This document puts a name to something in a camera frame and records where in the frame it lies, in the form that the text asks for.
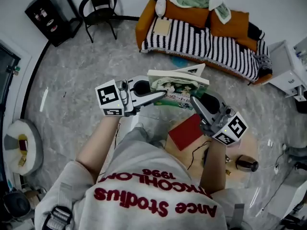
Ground black round bin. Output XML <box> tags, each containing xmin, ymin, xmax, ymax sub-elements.
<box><xmin>2</xmin><ymin>190</ymin><xmax>32</xmax><ymax>222</ymax></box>

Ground black cable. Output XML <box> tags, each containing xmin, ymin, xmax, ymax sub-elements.
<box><xmin>187</xmin><ymin>140</ymin><xmax>212</xmax><ymax>171</ymax></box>

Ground beige notebook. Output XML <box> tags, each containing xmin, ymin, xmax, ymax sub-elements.
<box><xmin>153</xmin><ymin>19</ymin><xmax>171</xmax><ymax>36</ymax></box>

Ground orange sofa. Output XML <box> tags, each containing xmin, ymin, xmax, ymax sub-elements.
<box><xmin>135</xmin><ymin>0</ymin><xmax>273</xmax><ymax>86</ymax></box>

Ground dark framed window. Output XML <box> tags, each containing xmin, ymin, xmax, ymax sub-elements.
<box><xmin>0</xmin><ymin>42</ymin><xmax>22</xmax><ymax>119</ymax></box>

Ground round grey white pet bed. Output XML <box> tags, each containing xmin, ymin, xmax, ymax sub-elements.
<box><xmin>3</xmin><ymin>118</ymin><xmax>44</xmax><ymax>177</ymax></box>

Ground round wooden side table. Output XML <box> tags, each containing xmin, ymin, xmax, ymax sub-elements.
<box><xmin>164</xmin><ymin>114</ymin><xmax>259</xmax><ymax>189</ymax></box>

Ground person's jeans legs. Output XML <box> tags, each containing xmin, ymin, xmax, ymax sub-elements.
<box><xmin>115</xmin><ymin>122</ymin><xmax>168</xmax><ymax>150</ymax></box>

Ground black white plush toy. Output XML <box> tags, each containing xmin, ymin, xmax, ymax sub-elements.
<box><xmin>153</xmin><ymin>0</ymin><xmax>168</xmax><ymax>17</ymax></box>

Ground black wicker chair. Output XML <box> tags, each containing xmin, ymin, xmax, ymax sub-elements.
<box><xmin>78</xmin><ymin>0</ymin><xmax>120</xmax><ymax>44</ymax></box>

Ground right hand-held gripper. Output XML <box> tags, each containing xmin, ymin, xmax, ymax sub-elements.
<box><xmin>190</xmin><ymin>92</ymin><xmax>249</xmax><ymax>146</ymax></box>

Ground green cover book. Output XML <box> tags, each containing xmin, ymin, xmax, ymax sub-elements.
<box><xmin>146</xmin><ymin>63</ymin><xmax>210</xmax><ymax>111</ymax></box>

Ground orange pillow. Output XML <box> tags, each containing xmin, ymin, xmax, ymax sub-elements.
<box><xmin>210</xmin><ymin>8</ymin><xmax>250</xmax><ymax>39</ymax></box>
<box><xmin>165</xmin><ymin>0</ymin><xmax>211</xmax><ymax>28</ymax></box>

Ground grey printed sweatshirt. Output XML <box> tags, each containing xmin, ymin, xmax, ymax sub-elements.
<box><xmin>35</xmin><ymin>141</ymin><xmax>252</xmax><ymax>230</ymax></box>

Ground person's left forearm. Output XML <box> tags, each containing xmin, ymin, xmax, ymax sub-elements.
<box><xmin>76</xmin><ymin>115</ymin><xmax>122</xmax><ymax>183</ymax></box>

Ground black display cabinet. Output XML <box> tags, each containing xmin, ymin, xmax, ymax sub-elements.
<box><xmin>24</xmin><ymin>0</ymin><xmax>83</xmax><ymax>47</ymax></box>

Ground white cabinet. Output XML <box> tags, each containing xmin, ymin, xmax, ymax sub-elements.
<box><xmin>267</xmin><ymin>39</ymin><xmax>307</xmax><ymax>98</ymax></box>

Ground blue fuzzy cloth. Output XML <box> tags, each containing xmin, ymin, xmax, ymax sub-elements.
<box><xmin>171</xmin><ymin>56</ymin><xmax>189</xmax><ymax>68</ymax></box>

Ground red book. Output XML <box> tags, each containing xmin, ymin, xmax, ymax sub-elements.
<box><xmin>167</xmin><ymin>113</ymin><xmax>204</xmax><ymax>152</ymax></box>

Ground black white striped blanket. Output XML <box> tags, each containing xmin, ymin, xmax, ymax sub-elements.
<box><xmin>140</xmin><ymin>15</ymin><xmax>271</xmax><ymax>82</ymax></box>

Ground grey knitted cloth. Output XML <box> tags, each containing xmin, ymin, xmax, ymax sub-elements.
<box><xmin>256</xmin><ymin>54</ymin><xmax>273</xmax><ymax>78</ymax></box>

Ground black cushion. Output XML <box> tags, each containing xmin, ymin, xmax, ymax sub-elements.
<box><xmin>247</xmin><ymin>22</ymin><xmax>266</xmax><ymax>42</ymax></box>

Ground grey harness strap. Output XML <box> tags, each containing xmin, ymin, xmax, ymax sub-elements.
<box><xmin>45</xmin><ymin>182</ymin><xmax>74</xmax><ymax>230</ymax></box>
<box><xmin>226</xmin><ymin>204</ymin><xmax>245</xmax><ymax>230</ymax></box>

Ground person's right forearm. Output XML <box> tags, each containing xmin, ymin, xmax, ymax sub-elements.
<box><xmin>199</xmin><ymin>139</ymin><xmax>227</xmax><ymax>194</ymax></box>

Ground black equipment pile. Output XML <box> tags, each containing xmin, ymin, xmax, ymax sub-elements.
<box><xmin>286</xmin><ymin>145</ymin><xmax>307</xmax><ymax>177</ymax></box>

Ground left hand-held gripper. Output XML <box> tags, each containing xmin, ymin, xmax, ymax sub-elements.
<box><xmin>95</xmin><ymin>75</ymin><xmax>167</xmax><ymax>117</ymax></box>

